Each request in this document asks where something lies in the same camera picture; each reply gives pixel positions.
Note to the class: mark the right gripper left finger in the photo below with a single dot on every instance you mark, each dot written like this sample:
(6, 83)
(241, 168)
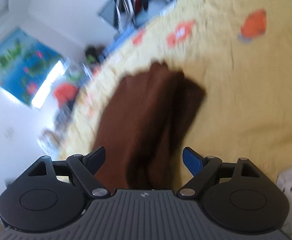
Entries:
(84, 167)

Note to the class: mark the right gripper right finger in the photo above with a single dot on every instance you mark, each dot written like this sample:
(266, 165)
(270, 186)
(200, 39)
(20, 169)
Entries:
(203, 170)

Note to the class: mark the brown knit sweater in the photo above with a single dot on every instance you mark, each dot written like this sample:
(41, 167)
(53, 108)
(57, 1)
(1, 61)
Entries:
(142, 126)

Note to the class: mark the orange plastic bag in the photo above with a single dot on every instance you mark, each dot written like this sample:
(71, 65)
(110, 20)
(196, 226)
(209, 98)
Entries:
(64, 93)

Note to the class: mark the black bag on floor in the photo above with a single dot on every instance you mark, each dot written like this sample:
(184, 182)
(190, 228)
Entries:
(94, 54)

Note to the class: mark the yellow patterned bed quilt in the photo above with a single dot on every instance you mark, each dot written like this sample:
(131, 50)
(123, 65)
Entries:
(239, 51)

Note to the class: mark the blue quilted blanket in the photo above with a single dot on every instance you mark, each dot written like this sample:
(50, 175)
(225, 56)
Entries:
(119, 39)

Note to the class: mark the grey framed panel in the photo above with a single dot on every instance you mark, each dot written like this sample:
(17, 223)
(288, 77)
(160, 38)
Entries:
(108, 13)

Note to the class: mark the lotus flower wall poster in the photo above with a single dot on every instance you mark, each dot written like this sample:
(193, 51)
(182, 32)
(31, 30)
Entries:
(28, 68)

